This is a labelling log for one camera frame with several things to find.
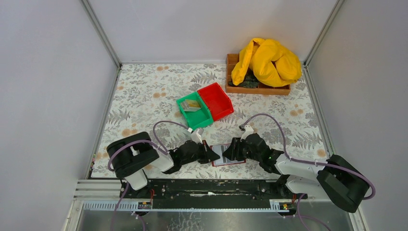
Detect red leather card holder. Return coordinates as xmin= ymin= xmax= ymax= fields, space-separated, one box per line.
xmin=209 ymin=143 xmax=247 ymax=167

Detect green plastic bin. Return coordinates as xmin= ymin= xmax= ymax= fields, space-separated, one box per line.
xmin=176 ymin=91 xmax=214 ymax=129

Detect gold credit card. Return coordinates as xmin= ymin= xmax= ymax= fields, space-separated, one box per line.
xmin=182 ymin=99 xmax=201 ymax=108

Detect red plastic bin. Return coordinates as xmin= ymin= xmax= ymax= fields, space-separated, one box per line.
xmin=197 ymin=83 xmax=234 ymax=121

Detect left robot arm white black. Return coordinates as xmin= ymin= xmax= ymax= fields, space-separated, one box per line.
xmin=106 ymin=128 xmax=220 ymax=191

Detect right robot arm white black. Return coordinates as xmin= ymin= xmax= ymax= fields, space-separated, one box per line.
xmin=222 ymin=133 xmax=370 ymax=213

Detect silver cards in green bin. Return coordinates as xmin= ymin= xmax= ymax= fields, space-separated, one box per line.
xmin=182 ymin=107 xmax=201 ymax=112

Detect floral table mat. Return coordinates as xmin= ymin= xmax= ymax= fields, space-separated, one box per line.
xmin=90 ymin=64 xmax=330 ymax=179

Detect dark green item in tray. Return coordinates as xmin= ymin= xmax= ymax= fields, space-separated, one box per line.
xmin=228 ymin=72 xmax=259 ymax=89

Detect yellow cloth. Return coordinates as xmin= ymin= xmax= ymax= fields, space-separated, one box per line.
xmin=231 ymin=38 xmax=302 ymax=88

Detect wooden tray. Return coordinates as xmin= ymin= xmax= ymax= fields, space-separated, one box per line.
xmin=225 ymin=53 xmax=291 ymax=96

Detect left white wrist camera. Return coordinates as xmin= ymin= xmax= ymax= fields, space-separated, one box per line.
xmin=188 ymin=128 xmax=204 ymax=144

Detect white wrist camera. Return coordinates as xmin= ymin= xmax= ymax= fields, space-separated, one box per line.
xmin=239 ymin=125 xmax=254 ymax=140
xmin=188 ymin=128 xmax=204 ymax=144

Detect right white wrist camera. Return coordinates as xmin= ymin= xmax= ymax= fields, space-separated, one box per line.
xmin=239 ymin=125 xmax=254 ymax=140

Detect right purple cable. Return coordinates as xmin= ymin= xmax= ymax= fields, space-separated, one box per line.
xmin=240 ymin=113 xmax=377 ymax=231

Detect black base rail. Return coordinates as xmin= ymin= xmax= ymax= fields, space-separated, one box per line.
xmin=119 ymin=179 xmax=300 ymax=209

